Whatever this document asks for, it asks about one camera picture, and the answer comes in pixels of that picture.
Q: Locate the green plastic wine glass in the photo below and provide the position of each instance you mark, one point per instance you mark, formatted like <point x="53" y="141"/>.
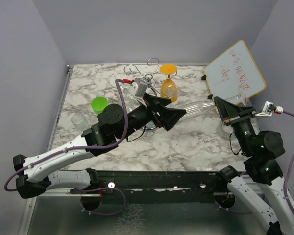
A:
<point x="98" y="104"/>

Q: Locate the orange plastic wine glass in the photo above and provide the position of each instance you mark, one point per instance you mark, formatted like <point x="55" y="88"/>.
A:
<point x="169" y="70"/>

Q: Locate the clear tape roll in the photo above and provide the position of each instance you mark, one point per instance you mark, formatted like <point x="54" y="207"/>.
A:
<point x="224" y="131"/>

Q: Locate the chrome wine glass rack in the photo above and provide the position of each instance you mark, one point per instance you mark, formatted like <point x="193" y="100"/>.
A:
<point x="147" y="80"/>

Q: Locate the whiteboard with yellow frame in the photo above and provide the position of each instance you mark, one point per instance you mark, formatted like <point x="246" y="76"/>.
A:
<point x="233" y="71"/>

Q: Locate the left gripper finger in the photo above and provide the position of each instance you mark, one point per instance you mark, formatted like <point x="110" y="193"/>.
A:
<point x="171" y="116"/>
<point x="155" y="100"/>

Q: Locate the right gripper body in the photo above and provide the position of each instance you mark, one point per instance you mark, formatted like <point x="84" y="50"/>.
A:
<point x="231" y="120"/>

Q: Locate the black front table rail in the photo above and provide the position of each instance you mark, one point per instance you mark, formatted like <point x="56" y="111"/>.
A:
<point x="140" y="187"/>

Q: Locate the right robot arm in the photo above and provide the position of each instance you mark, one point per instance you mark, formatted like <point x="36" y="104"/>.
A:
<point x="277" y="213"/>

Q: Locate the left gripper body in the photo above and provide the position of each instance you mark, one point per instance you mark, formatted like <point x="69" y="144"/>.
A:
<point x="150" y="112"/>

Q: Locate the clear wine glass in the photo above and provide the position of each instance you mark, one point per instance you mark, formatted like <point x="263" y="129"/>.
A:
<point x="201" y="107"/>
<point x="170" y="90"/>
<point x="130" y="102"/>
<point x="80" y="122"/>

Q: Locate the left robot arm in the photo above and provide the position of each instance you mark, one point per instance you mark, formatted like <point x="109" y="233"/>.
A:
<point x="44" y="172"/>

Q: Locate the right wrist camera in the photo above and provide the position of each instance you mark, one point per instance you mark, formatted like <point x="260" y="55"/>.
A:
<point x="268" y="109"/>

